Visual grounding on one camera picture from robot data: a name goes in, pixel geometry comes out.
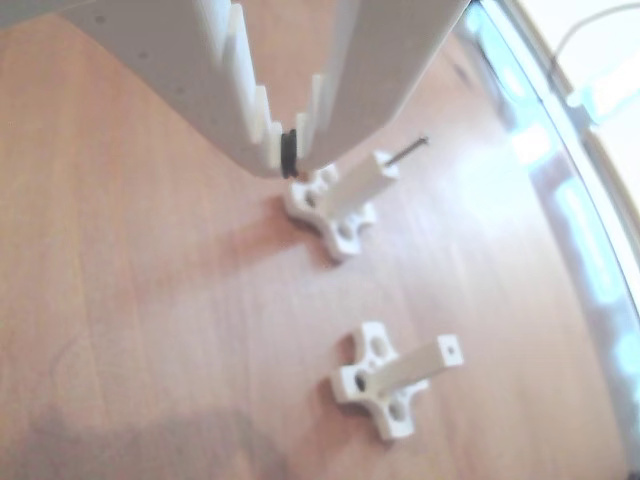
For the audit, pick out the small metal screw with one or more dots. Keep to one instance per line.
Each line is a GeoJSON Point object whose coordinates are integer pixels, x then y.
{"type": "Point", "coordinates": [407, 150]}

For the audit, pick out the white cross-base post stand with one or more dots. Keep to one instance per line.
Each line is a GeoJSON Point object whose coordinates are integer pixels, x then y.
{"type": "Point", "coordinates": [420, 360]}
{"type": "Point", "coordinates": [360, 180]}

